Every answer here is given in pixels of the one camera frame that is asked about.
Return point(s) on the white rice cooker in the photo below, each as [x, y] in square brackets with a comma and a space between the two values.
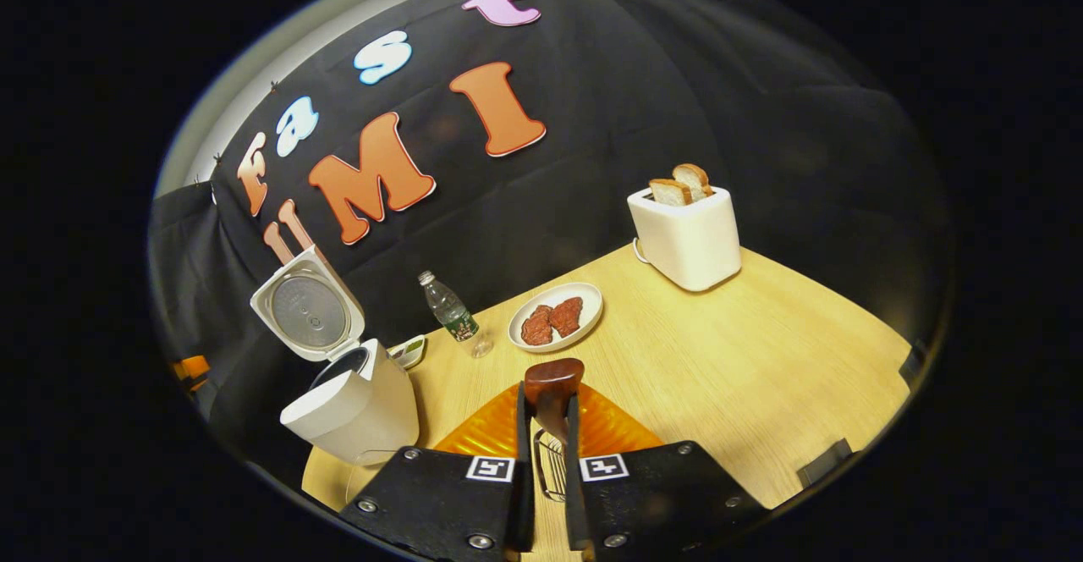
[364, 410]

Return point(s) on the white toaster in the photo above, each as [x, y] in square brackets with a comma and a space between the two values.
[689, 240]

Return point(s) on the clear plastic water bottle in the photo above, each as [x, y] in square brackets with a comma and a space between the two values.
[453, 312]

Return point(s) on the brown wooden spoon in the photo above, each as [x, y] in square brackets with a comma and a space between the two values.
[554, 380]

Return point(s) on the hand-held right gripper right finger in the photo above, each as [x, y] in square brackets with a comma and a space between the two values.
[651, 494]

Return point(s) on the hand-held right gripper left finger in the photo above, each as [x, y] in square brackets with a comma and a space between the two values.
[440, 494]

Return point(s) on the black backdrop cloth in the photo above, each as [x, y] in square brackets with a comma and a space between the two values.
[677, 79]

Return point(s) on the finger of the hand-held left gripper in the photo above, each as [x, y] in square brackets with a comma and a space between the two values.
[191, 369]

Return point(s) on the small white dish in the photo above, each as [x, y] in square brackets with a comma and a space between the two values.
[410, 350]

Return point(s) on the white round plate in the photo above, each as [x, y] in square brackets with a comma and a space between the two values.
[588, 300]

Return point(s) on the red-brown meat piece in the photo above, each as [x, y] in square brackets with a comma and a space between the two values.
[537, 326]
[567, 316]

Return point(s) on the row of small cloth clips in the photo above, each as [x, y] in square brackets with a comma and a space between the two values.
[273, 85]

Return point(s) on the black table bracket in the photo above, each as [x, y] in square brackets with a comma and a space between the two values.
[825, 462]
[912, 363]

